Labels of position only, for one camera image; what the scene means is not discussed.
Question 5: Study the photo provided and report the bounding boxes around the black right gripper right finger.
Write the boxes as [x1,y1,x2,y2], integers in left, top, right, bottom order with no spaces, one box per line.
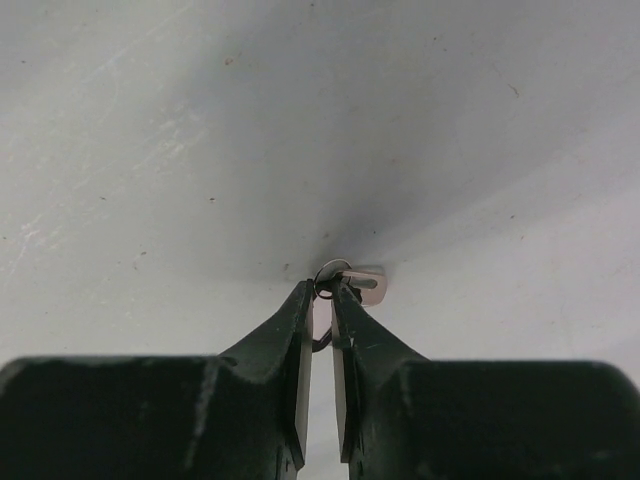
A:
[332,283,639,479]

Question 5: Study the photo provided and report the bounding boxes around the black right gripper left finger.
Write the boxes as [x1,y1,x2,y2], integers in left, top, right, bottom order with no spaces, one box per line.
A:
[1,281,314,479]

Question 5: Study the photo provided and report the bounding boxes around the key with black tag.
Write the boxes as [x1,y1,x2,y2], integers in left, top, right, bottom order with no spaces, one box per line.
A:
[310,257,389,354]

